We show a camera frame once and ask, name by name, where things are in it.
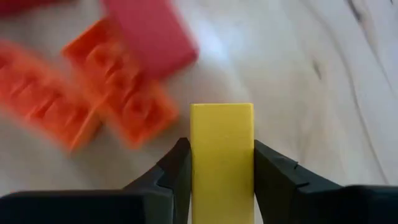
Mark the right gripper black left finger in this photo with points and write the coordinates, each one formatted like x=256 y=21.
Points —
x=182 y=186

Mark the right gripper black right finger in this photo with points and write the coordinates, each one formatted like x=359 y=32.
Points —
x=273 y=183

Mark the big yellow rectangular block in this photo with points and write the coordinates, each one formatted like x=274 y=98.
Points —
x=222 y=161

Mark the big orange toy brick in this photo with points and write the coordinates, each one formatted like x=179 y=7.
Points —
x=124 y=93
x=46 y=96

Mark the red rectangular block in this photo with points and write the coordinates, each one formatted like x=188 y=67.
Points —
x=149 y=34
x=25 y=4

